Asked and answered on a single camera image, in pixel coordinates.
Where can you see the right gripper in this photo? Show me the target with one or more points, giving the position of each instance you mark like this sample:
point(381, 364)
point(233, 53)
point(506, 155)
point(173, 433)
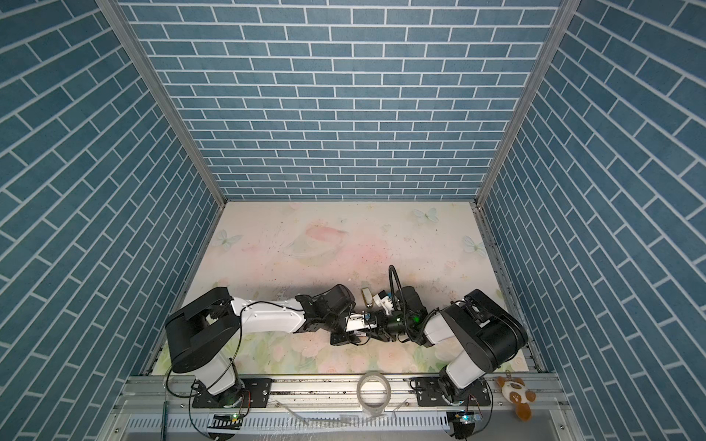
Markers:
point(383, 334)

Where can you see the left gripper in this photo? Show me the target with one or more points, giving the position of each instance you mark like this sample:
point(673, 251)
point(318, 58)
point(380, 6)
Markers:
point(346, 339)

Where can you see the olive grey stapler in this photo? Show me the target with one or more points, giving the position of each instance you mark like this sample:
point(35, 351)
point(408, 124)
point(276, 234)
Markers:
point(367, 297)

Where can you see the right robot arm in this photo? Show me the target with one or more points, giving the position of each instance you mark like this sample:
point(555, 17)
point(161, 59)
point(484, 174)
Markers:
point(488, 335)

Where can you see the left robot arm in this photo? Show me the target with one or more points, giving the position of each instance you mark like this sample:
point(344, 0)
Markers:
point(197, 333)

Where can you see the clear tape roll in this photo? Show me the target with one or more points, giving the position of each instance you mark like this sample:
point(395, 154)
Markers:
point(374, 393)

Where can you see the plush toy animal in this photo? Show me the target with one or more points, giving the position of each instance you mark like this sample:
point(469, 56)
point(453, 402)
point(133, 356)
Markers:
point(518, 394)

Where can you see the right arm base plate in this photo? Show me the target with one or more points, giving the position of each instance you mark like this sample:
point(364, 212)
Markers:
point(437, 392)

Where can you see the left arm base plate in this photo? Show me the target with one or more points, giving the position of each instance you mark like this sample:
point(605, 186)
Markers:
point(249, 393)

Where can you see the aluminium front rail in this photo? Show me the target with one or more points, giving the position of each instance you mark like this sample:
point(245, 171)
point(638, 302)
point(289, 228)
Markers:
point(325, 407)

